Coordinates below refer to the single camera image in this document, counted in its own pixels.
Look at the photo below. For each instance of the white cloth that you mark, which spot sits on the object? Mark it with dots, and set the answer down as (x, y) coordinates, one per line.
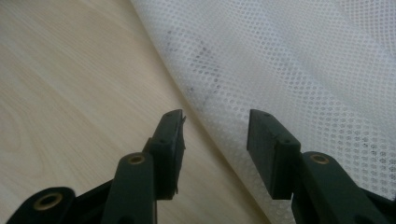
(280, 62)

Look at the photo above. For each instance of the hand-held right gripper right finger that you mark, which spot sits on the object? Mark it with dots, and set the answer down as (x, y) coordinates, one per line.
(274, 155)

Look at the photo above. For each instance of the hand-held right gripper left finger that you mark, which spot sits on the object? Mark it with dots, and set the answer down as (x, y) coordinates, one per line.
(165, 155)

